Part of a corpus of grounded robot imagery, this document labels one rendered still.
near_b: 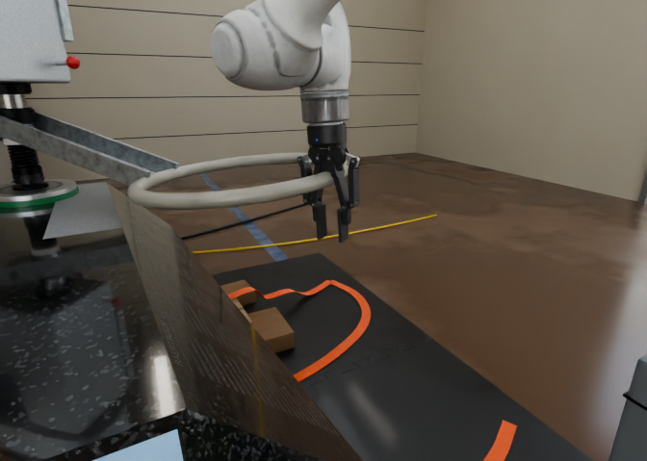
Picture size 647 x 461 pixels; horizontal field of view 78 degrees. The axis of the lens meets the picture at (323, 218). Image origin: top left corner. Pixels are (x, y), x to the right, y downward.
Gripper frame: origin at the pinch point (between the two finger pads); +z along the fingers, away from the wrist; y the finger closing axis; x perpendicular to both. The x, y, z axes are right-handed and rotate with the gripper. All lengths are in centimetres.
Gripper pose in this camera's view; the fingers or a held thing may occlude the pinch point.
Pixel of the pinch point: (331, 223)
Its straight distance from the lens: 82.1
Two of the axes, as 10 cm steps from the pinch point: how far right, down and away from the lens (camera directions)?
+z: 0.6, 9.5, 3.0
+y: -8.6, -1.0, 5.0
